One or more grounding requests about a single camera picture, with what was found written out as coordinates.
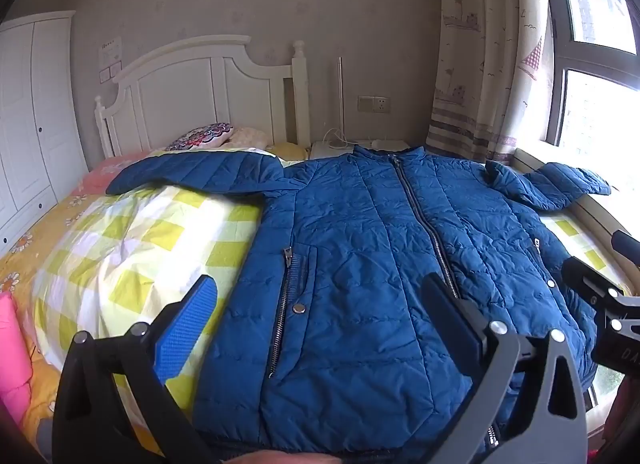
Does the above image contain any purple patterned pillow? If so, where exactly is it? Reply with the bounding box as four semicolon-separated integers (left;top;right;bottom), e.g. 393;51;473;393
165;121;236;151

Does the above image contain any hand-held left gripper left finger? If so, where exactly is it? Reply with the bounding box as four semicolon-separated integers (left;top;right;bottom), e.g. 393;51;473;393
52;274;221;464

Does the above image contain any white nightstand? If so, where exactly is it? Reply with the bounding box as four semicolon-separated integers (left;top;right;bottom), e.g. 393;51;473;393
310;139;426;161

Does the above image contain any blue puffer jacket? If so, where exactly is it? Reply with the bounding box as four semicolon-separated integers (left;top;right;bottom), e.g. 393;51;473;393
106;144;613;464

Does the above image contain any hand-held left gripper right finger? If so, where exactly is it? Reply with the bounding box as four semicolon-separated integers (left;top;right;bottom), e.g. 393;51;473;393
421;271;588;464

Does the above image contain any white wardrobe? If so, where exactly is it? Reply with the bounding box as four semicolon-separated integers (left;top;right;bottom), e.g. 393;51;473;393
0;12;91;257

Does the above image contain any orange floral bedsheet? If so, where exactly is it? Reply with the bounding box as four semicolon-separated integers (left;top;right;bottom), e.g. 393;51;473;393
0;151;166;464

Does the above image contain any pink cloth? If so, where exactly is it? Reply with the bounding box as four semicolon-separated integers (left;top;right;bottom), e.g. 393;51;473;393
0;291;33;425

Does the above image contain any white bed headboard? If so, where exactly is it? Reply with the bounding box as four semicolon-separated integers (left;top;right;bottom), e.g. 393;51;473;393
94;34;312;157

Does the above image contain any yellow white checked quilt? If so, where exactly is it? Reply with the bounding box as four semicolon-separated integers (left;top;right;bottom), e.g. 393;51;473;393
30;147;633;445

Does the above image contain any striped printed curtain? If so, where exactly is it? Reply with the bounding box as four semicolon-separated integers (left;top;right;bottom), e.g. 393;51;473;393
425;0;551;165

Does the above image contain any gold wall socket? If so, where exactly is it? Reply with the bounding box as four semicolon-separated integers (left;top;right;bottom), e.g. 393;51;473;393
357;94;392;112

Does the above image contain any cream pillow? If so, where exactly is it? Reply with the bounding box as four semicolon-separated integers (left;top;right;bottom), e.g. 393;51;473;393
230;127;273;149

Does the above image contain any yellow pillow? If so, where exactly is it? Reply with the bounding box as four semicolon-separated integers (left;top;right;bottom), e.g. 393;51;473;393
267;141;308;161

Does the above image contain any window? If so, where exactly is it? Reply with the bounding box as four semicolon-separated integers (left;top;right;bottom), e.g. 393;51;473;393
545;0;640;165

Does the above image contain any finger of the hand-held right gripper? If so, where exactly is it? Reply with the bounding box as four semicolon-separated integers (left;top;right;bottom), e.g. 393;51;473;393
612;230;640;261
561;257;627;306

